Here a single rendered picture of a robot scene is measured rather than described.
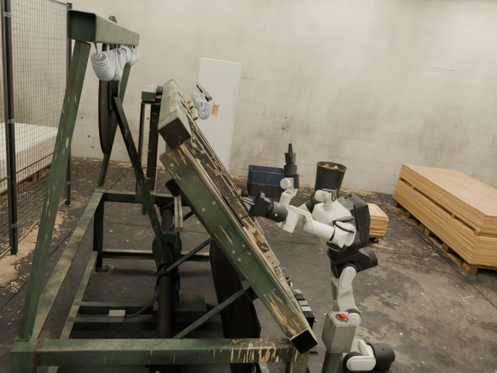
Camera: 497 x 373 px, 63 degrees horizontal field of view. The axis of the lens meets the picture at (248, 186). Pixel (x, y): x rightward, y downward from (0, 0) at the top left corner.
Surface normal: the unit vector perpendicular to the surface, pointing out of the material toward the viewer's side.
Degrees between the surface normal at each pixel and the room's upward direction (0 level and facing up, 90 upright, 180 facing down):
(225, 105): 90
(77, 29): 90
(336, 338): 90
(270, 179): 91
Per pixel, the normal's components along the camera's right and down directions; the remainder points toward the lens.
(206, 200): 0.18, 0.32
